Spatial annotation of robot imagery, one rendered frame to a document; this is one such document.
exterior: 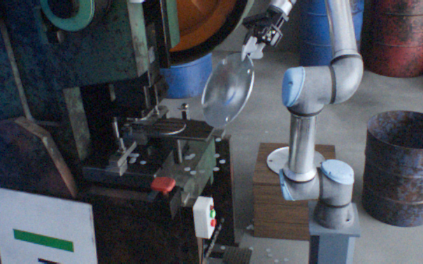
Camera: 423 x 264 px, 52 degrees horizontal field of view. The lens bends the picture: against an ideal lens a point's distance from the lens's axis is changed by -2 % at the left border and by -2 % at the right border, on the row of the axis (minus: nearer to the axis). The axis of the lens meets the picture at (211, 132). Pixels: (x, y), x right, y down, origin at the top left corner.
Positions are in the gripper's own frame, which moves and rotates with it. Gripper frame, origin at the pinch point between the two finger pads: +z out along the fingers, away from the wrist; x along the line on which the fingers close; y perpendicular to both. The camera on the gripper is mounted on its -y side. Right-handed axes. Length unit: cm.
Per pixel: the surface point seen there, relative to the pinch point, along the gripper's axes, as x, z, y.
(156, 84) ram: -14.9, 24.1, -16.2
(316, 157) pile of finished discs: 87, 11, -11
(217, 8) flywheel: -1.4, -15.4, -28.4
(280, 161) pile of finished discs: 75, 22, -20
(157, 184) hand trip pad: -12, 52, 11
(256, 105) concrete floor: 159, -12, -137
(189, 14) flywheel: -3.0, -9.5, -40.9
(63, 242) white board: -6, 96, -27
